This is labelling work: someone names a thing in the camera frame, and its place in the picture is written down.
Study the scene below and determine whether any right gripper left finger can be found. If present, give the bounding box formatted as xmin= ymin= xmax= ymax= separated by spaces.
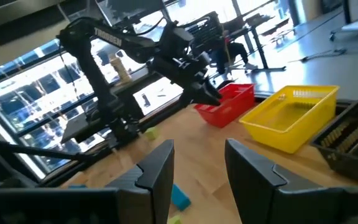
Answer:
xmin=106 ymin=139 xmax=175 ymax=224

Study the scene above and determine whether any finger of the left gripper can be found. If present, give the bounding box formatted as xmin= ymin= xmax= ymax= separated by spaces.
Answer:
xmin=202 ymin=80 xmax=223 ymax=100
xmin=188 ymin=88 xmax=222 ymax=106

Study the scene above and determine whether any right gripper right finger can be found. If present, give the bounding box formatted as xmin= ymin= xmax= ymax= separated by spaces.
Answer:
xmin=224 ymin=138 xmax=344 ymax=224

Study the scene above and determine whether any blue rectangular block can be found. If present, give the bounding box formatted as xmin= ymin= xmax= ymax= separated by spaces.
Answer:
xmin=170 ymin=183 xmax=192 ymax=212

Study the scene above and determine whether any green cube block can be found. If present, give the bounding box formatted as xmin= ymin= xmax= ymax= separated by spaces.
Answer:
xmin=144 ymin=126 xmax=160 ymax=141

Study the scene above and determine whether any red plastic basket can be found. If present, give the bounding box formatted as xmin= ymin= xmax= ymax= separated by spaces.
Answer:
xmin=193 ymin=83 xmax=256 ymax=129

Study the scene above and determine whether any person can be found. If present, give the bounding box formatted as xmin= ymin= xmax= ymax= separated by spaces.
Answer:
xmin=211 ymin=29 xmax=259 ymax=75

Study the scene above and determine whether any black mesh chair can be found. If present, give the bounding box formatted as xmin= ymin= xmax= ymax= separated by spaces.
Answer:
xmin=185 ymin=11 xmax=226 ymax=54

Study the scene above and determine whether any wooden block tower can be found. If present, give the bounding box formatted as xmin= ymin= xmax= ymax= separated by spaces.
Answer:
xmin=109 ymin=54 xmax=133 ymax=86

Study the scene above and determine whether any black office desk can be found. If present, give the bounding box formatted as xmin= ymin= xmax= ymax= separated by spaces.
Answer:
xmin=244 ymin=12 xmax=288 ymax=73

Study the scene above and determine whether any yellow plastic basket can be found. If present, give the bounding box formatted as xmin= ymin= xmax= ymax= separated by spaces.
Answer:
xmin=239 ymin=85 xmax=341 ymax=154

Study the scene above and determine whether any black plastic basket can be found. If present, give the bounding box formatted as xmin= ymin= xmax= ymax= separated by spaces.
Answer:
xmin=310 ymin=89 xmax=358 ymax=187

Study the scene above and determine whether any grey wheeled cart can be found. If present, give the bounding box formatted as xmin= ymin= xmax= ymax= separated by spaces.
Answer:
xmin=329 ymin=12 xmax=358 ymax=42

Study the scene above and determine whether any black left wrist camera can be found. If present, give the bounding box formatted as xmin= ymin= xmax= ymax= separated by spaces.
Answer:
xmin=158 ymin=20 xmax=195 ymax=58

